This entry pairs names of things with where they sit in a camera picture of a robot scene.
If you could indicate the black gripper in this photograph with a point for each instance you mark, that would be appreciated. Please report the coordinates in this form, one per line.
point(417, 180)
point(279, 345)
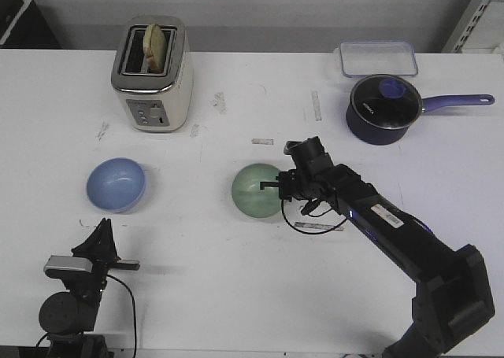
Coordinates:
point(96, 281)
point(304, 181)

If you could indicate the green bowl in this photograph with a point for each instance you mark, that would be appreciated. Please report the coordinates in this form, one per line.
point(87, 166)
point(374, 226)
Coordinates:
point(247, 194)

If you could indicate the blue bowl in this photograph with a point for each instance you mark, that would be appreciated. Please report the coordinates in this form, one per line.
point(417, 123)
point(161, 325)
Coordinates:
point(116, 185)

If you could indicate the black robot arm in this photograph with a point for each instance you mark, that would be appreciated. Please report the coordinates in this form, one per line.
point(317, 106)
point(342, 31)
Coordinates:
point(453, 297)
point(68, 317)

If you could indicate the dark blue saucepan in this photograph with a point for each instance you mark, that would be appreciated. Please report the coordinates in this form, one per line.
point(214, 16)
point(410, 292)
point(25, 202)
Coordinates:
point(381, 137)

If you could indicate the glass pot lid blue knob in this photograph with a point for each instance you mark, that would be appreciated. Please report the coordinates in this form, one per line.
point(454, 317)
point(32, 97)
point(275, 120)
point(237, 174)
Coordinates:
point(386, 101)

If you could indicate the cream and steel toaster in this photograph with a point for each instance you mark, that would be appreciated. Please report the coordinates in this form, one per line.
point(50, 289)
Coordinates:
point(154, 102)

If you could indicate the clear plastic food container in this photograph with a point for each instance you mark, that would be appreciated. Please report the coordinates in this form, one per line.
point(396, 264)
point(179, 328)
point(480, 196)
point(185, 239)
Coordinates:
point(365, 58)

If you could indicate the slice of toast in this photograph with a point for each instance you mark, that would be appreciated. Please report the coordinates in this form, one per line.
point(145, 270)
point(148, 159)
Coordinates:
point(154, 48)

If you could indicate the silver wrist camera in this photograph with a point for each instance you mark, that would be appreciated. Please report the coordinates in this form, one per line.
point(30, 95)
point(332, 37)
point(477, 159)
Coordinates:
point(302, 152)
point(67, 267)

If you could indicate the white slotted metal rack post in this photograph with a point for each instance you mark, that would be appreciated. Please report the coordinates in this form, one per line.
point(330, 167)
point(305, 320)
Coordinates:
point(479, 29)

